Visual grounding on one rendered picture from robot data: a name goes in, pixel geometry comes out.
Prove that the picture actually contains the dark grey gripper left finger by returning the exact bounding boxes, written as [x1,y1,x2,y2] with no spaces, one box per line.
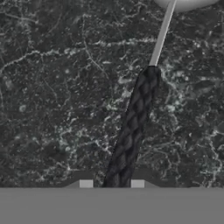
[64,170,95,189]

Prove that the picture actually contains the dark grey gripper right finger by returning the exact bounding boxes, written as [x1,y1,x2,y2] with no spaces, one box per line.
[130,169,161,189]

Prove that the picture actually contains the black-handled metal spatula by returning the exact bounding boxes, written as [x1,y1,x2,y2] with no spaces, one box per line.
[101,0,220,189]

